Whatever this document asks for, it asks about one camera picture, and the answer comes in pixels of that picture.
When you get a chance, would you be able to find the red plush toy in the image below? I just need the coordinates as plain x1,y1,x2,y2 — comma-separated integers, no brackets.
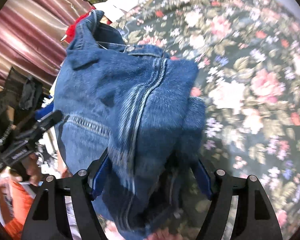
60,9,91,43

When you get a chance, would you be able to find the floral green bedspread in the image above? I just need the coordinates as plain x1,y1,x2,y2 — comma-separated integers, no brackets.
113,0,300,239

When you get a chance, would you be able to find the blue denim jacket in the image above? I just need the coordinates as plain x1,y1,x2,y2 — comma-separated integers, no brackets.
54,10,205,239

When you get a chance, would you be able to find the person's left hand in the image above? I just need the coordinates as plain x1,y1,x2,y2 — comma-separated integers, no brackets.
9,153,43,186

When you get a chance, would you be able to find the orange sleeve forearm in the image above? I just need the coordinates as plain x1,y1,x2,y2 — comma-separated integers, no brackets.
0,177,33,240

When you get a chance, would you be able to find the striped red curtain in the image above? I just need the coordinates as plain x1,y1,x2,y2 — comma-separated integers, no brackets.
0,0,91,88

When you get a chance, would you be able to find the white shirt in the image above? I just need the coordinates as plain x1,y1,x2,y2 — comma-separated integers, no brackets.
92,0,168,23

